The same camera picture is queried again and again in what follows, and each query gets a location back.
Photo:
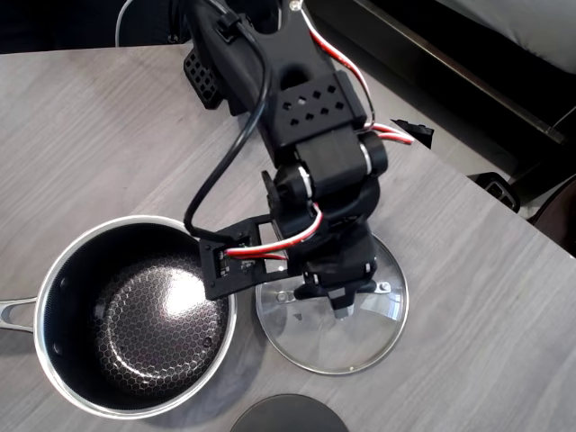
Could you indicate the dark round chair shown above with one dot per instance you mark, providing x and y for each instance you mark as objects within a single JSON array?
[{"x": 558, "y": 216}]

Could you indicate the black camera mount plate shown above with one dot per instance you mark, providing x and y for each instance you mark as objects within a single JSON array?
[{"x": 216, "y": 279}]

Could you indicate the black perforated table clamp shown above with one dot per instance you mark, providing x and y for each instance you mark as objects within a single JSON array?
[{"x": 202, "y": 81}]

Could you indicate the black round disc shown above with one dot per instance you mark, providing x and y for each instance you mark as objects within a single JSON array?
[{"x": 288, "y": 414}]

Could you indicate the grey cushion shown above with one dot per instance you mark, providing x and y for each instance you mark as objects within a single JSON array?
[{"x": 517, "y": 27}]

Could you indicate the black metal pot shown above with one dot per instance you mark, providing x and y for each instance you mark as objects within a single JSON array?
[{"x": 148, "y": 324}]

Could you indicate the glass lid with metal rim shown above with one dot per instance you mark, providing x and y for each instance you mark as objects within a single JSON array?
[{"x": 333, "y": 346}]

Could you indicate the dark wooden furniture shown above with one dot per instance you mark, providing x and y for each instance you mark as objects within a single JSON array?
[{"x": 450, "y": 67}]

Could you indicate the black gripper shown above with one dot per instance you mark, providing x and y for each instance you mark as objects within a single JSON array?
[{"x": 338, "y": 284}]

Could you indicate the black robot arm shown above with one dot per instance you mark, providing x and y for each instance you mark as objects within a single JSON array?
[{"x": 310, "y": 108}]

